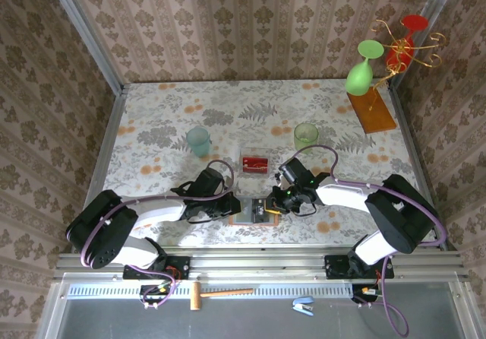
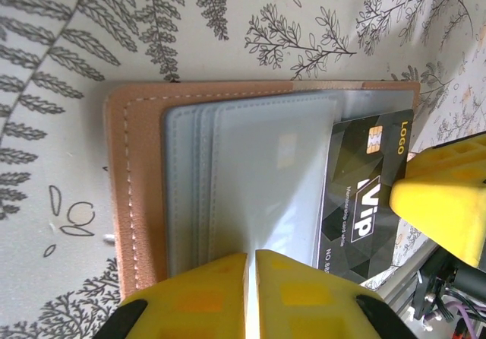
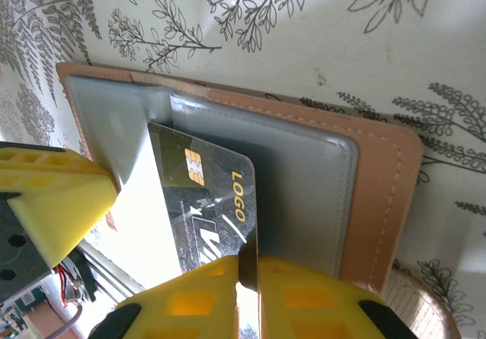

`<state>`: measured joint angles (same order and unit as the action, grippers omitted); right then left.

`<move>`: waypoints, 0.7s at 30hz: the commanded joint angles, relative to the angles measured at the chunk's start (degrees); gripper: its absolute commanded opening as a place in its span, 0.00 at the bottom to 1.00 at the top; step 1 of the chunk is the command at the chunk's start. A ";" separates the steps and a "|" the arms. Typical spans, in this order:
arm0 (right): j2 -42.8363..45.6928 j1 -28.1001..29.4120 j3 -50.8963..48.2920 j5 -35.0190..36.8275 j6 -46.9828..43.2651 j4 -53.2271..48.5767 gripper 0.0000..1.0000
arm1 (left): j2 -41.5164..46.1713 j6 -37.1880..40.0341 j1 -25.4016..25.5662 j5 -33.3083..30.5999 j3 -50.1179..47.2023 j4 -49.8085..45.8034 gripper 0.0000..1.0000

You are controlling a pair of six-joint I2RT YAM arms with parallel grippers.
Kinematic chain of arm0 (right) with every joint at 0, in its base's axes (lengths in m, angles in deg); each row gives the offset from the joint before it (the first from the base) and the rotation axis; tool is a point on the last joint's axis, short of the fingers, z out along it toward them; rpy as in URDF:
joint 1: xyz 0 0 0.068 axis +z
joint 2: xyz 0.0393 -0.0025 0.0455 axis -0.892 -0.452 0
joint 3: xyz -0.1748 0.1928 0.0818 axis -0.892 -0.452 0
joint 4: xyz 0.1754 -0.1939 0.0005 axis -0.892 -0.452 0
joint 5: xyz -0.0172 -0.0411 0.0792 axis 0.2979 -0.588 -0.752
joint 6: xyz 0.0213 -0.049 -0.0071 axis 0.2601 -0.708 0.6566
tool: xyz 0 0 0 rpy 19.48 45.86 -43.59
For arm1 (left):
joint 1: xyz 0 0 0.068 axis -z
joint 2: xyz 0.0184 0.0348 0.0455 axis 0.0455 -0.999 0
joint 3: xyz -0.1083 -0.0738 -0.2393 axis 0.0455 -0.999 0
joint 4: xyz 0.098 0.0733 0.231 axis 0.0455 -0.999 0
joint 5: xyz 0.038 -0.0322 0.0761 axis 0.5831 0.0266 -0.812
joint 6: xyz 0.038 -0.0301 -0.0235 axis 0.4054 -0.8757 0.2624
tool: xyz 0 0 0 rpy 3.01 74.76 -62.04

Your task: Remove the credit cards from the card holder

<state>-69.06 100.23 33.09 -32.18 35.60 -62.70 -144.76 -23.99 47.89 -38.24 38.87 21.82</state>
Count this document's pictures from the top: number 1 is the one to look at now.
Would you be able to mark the black VIP card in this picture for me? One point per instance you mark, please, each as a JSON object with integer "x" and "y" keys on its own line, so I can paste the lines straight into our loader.
{"x": 259, "y": 211}

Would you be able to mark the red VIP card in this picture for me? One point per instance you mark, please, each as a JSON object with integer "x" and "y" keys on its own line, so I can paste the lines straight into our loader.
{"x": 256, "y": 169}
{"x": 256, "y": 161}

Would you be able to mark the clear plastic box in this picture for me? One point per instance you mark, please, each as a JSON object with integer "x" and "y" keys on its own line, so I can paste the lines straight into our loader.
{"x": 256, "y": 153}

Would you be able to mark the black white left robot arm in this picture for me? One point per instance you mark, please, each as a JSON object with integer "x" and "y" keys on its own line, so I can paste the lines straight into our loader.
{"x": 100, "y": 229}

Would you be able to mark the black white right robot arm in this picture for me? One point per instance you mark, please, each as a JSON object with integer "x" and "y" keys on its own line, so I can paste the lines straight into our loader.
{"x": 400, "y": 213}

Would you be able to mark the green plastic cup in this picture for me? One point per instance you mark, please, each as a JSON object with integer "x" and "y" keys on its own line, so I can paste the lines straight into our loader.
{"x": 305, "y": 137}

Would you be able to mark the teal plastic cup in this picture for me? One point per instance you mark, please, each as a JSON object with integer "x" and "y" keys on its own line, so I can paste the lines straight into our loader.
{"x": 199, "y": 145}

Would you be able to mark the wooden mallet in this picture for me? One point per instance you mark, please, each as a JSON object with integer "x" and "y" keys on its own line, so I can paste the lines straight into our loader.
{"x": 196, "y": 296}

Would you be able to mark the blue stapler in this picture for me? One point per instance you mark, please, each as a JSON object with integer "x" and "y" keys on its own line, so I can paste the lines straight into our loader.
{"x": 303, "y": 301}

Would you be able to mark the floral print tablecloth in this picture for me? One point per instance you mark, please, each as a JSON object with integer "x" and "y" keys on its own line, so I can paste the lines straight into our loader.
{"x": 228, "y": 99}

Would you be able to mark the black power connector block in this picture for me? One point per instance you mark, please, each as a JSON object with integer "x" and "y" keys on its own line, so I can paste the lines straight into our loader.
{"x": 362, "y": 293}
{"x": 152, "y": 295}

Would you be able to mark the grey metal shelf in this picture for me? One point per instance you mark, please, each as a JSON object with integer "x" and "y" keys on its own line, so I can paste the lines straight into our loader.
{"x": 247, "y": 324}

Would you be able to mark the green plastic wine glass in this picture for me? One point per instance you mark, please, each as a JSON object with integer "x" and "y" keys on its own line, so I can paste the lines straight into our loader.
{"x": 357, "y": 78}

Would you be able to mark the red plastic wine glass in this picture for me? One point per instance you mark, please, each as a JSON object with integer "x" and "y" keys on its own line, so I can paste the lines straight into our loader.
{"x": 414, "y": 23}

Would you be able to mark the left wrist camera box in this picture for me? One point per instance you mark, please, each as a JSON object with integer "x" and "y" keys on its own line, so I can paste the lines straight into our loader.
{"x": 209, "y": 181}

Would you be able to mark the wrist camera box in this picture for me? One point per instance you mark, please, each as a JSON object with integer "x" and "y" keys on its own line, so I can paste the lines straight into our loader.
{"x": 209, "y": 181}
{"x": 294, "y": 172}

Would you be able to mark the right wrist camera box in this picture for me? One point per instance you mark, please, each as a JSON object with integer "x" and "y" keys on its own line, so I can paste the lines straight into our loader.
{"x": 294, "y": 172}

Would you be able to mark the aluminium extrusion frame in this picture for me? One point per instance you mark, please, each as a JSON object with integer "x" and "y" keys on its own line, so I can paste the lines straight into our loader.
{"x": 258, "y": 263}

